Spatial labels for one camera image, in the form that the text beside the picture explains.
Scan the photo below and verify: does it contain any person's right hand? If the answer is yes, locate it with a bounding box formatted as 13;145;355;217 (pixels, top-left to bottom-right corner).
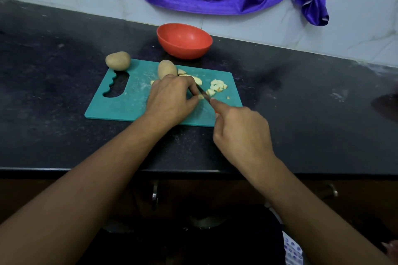
210;99;278;182

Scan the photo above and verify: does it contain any person's left hand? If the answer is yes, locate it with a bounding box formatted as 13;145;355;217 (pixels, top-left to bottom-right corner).
144;74;205;131

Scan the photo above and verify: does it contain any knife with orange handle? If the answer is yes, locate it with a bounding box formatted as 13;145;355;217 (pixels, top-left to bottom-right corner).
195;84;220;119

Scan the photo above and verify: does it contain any person's right forearm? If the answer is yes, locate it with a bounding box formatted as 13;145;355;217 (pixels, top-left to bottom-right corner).
248;156;396;265

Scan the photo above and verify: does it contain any person's left forearm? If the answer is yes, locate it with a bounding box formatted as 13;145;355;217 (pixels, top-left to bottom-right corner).
0;116;175;265

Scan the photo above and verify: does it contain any pale potato slice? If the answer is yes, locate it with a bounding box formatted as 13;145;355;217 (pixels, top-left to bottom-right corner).
179;74;203;86

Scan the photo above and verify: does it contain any pile of chopped potato pieces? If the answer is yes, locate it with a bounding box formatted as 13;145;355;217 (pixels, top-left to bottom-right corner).
205;79;231;100

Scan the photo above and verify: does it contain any half-cut brown potato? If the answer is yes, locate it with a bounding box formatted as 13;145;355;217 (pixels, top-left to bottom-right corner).
157;59;178;80

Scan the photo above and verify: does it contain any teal plastic cutting board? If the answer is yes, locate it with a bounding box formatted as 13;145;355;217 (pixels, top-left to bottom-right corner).
84;59;243;128

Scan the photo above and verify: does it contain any red plastic bowl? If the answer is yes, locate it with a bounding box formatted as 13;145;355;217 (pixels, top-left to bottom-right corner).
156;23;213;60

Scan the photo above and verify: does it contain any whole brown potato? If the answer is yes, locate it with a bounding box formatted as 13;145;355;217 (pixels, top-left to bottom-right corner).
105;51;131;71

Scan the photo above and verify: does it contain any person's black garment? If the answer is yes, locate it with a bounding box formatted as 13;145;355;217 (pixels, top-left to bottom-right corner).
76;205;287;265

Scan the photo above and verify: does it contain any white dotted cloth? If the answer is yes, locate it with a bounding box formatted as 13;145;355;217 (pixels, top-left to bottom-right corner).
264;202;305;265

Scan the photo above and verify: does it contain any brown wooden cabinet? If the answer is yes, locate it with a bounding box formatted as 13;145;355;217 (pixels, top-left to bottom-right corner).
0;177;398;243

